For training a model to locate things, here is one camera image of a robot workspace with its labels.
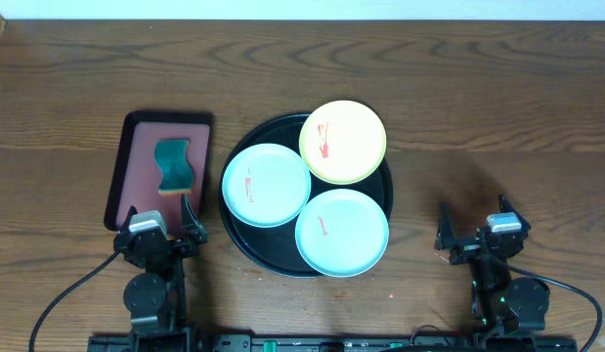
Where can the green yellow sponge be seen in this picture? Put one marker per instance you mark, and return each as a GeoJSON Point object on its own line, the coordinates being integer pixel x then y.
{"type": "Point", "coordinates": [170, 157]}

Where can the rectangular red black tray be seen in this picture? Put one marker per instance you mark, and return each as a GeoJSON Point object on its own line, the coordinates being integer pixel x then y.
{"type": "Point", "coordinates": [136, 176]}

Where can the light blue plate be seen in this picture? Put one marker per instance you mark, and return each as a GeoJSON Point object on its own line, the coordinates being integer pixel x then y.
{"type": "Point", "coordinates": [341, 233]}
{"type": "Point", "coordinates": [266, 185]}

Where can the yellow plate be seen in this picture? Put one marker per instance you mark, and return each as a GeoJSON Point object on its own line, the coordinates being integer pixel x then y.
{"type": "Point", "coordinates": [342, 142]}

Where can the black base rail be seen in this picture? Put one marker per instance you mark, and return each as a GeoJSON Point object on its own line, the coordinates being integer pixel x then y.
{"type": "Point", "coordinates": [247, 343]}

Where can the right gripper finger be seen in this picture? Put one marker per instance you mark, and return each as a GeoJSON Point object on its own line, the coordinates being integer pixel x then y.
{"type": "Point", "coordinates": [445, 230]}
{"type": "Point", "coordinates": [506, 207]}

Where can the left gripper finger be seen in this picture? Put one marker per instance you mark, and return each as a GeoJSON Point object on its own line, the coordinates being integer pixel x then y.
{"type": "Point", "coordinates": [189, 220]}
{"type": "Point", "coordinates": [126, 223]}

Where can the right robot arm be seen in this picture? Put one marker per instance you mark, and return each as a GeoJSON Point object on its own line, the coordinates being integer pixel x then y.
{"type": "Point", "coordinates": [510, 309]}

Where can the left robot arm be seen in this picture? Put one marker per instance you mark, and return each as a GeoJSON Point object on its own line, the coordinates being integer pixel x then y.
{"type": "Point", "coordinates": [156, 299]}

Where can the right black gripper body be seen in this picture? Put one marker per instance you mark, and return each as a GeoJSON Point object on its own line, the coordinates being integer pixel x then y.
{"type": "Point", "coordinates": [460, 250]}

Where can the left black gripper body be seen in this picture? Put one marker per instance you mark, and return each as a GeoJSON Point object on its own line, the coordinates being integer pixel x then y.
{"type": "Point", "coordinates": [161, 245]}

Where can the light blue plate front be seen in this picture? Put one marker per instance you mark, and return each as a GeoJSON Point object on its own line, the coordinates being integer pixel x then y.
{"type": "Point", "coordinates": [341, 233]}

